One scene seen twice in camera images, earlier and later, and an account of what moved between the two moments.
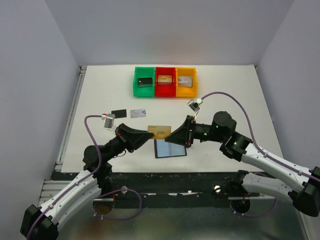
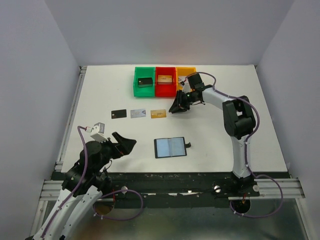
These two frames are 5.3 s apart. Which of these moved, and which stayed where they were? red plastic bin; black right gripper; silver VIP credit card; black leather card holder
Moved: black right gripper
Stayed: red plastic bin; silver VIP credit card; black leather card holder
